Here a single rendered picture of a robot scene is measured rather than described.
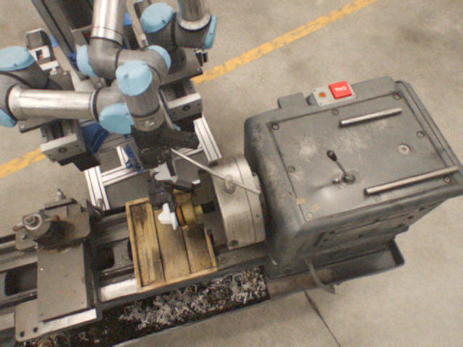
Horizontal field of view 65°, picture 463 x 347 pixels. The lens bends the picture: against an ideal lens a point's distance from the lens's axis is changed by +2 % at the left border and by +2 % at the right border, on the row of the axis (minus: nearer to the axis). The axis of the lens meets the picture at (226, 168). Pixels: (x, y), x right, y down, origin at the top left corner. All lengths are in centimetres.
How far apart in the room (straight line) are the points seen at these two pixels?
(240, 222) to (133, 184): 132
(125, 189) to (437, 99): 235
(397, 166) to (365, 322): 132
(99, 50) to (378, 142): 86
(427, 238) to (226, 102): 165
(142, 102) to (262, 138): 47
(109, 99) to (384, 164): 85
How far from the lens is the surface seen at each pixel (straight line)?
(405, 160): 123
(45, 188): 281
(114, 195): 234
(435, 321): 250
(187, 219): 122
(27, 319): 155
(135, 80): 82
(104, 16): 99
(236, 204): 110
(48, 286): 146
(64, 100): 121
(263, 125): 119
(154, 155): 94
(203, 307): 168
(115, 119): 110
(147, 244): 146
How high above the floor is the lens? 225
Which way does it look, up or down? 63 degrees down
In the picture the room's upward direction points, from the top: 5 degrees counter-clockwise
